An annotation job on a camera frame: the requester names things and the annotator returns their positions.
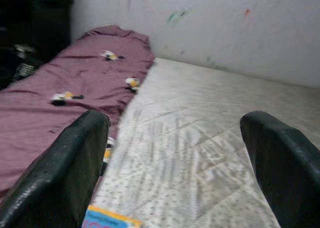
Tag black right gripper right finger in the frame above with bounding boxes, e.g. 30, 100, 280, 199
239, 110, 320, 228

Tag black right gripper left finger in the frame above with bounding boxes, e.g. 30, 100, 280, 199
0, 109, 111, 228

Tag colourful children's book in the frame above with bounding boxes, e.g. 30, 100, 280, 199
83, 204, 143, 228

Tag purple duvet with cartoon print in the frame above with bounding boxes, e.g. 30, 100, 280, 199
0, 25, 156, 201

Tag white quilted mattress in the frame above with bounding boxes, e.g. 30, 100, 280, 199
92, 57, 320, 228

